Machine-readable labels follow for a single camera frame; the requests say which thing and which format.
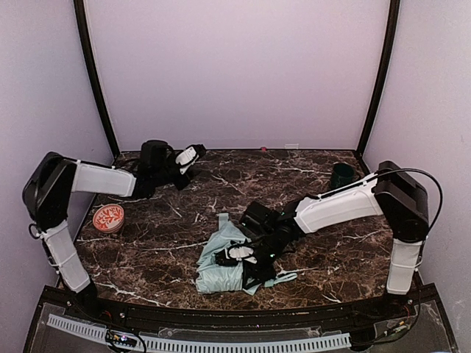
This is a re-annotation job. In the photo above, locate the mint and black folding umbrella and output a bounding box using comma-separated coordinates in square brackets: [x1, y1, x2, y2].
[195, 213, 297, 296]

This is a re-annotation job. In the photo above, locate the red patterned round bowl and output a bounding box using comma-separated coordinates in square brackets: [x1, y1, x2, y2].
[93, 204, 124, 233]

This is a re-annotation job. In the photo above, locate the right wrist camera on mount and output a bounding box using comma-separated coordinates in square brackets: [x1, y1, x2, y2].
[215, 245, 257, 266]

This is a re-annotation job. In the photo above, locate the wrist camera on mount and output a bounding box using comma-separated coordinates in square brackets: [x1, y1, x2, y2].
[175, 144, 206, 174]
[215, 245, 257, 266]

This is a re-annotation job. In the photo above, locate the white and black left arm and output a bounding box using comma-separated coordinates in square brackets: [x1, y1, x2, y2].
[21, 140, 207, 293]

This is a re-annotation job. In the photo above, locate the dark green marbled mug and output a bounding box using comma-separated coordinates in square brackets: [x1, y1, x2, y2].
[329, 163, 360, 190]

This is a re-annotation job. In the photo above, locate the grey slotted cable duct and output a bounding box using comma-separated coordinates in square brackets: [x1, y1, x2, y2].
[46, 314, 351, 352]

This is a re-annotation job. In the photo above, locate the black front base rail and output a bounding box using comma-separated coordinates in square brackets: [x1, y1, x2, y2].
[40, 286, 442, 339]

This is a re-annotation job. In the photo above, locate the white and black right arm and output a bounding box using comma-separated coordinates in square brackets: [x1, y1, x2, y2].
[241, 160, 444, 296]

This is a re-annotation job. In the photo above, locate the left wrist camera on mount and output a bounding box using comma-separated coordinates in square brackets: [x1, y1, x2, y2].
[175, 144, 206, 174]

